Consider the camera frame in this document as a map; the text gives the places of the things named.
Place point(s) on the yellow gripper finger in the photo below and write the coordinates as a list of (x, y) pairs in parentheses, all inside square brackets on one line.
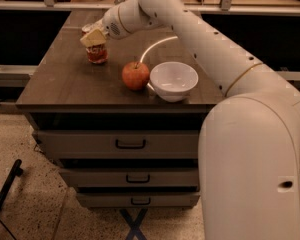
[(94, 37)]

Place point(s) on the red coke can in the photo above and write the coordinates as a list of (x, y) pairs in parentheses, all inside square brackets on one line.
[(96, 54)]

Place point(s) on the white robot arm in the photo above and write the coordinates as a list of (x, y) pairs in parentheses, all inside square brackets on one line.
[(249, 144)]

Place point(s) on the red apple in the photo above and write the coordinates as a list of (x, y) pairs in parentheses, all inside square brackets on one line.
[(135, 75)]

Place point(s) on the grey drawer cabinet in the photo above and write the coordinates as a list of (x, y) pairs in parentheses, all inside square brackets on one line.
[(67, 92)]

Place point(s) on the white bowl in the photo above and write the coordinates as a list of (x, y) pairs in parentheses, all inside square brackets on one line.
[(173, 81)]

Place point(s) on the top grey drawer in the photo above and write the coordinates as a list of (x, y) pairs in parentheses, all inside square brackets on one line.
[(58, 144)]

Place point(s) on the grey drawer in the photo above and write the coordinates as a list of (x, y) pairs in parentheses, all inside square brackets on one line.
[(125, 200), (58, 144), (131, 177)]

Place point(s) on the middle grey drawer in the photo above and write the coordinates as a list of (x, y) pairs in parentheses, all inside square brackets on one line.
[(131, 177)]

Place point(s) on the black left stand leg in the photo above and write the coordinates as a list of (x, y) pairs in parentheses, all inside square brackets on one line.
[(16, 171)]

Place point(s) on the bottom grey drawer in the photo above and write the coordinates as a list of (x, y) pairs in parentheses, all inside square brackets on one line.
[(125, 200)]

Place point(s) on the metal shelf rail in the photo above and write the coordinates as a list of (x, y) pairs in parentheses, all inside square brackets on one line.
[(205, 9)]

